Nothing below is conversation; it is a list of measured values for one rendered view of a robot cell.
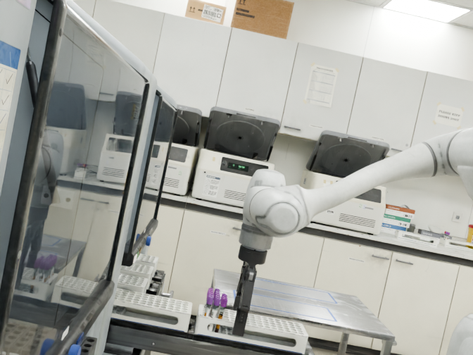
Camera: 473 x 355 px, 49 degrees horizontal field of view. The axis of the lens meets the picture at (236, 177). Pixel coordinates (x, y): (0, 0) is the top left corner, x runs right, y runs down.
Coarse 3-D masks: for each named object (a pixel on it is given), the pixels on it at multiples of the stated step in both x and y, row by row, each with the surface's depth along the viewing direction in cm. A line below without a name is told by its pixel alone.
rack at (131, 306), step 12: (120, 300) 134; (132, 300) 136; (144, 300) 138; (156, 300) 140; (168, 300) 142; (180, 300) 144; (120, 312) 136; (132, 312) 144; (144, 312) 144; (156, 312) 134; (168, 312) 134; (180, 312) 135; (156, 324) 134; (168, 324) 135; (180, 324) 135
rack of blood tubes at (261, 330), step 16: (208, 320) 135; (224, 320) 135; (256, 320) 141; (272, 320) 144; (224, 336) 135; (240, 336) 137; (256, 336) 145; (272, 336) 146; (288, 336) 136; (304, 336) 137; (304, 352) 137
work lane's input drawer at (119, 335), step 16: (112, 320) 133; (192, 320) 144; (112, 336) 132; (128, 336) 132; (144, 336) 133; (160, 336) 133; (176, 336) 134; (192, 336) 134; (160, 352) 133; (176, 352) 133; (192, 352) 134; (208, 352) 134; (224, 352) 134; (240, 352) 134; (256, 352) 134; (272, 352) 136; (288, 352) 136
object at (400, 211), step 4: (388, 204) 419; (388, 208) 416; (392, 208) 416; (396, 208) 416; (400, 208) 416; (404, 208) 416; (408, 208) 421; (384, 212) 418; (388, 212) 416; (392, 212) 416; (396, 212) 416; (400, 212) 416; (404, 212) 416; (408, 212) 416; (412, 212) 416; (400, 216) 416; (404, 216) 416; (408, 216) 416; (412, 216) 416
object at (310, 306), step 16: (224, 272) 206; (224, 288) 183; (256, 288) 192; (272, 288) 197; (288, 288) 202; (304, 288) 208; (256, 304) 171; (272, 304) 175; (288, 304) 179; (304, 304) 184; (320, 304) 188; (336, 304) 193; (352, 304) 198; (288, 320) 166; (304, 320) 167; (320, 320) 168; (336, 320) 172; (352, 320) 176; (368, 320) 180; (368, 336) 168; (384, 336) 168; (384, 352) 169
